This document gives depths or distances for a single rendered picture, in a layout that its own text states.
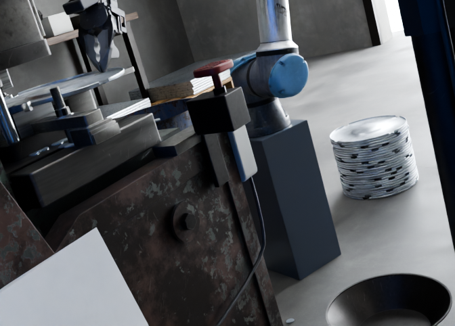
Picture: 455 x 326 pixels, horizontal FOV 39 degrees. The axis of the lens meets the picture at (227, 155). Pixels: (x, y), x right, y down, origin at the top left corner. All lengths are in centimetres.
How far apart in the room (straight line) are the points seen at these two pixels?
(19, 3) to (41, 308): 57
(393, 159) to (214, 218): 121
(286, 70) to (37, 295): 99
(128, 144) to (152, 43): 533
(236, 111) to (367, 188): 128
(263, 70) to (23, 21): 73
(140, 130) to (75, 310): 36
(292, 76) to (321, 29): 433
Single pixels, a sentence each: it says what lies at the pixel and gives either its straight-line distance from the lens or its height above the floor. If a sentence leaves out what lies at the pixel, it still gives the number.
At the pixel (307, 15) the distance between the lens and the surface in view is 609.
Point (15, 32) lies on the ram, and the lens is 124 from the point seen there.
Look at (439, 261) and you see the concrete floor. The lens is 193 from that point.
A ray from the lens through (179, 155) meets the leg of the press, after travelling 121.
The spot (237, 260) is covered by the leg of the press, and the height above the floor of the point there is 35.
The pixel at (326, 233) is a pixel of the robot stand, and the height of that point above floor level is 9.
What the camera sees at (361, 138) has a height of 23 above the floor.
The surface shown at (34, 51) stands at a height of 87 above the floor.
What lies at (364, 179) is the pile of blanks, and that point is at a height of 8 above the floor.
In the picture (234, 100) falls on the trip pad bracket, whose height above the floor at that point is 69.
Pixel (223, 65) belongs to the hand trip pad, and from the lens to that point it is 118.
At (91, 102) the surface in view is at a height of 74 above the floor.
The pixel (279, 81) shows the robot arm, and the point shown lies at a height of 61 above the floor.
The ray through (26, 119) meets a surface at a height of 76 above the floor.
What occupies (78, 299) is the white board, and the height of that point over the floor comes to 51.
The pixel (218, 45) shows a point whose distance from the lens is 668.
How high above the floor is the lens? 90
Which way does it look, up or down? 15 degrees down
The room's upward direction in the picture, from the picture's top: 16 degrees counter-clockwise
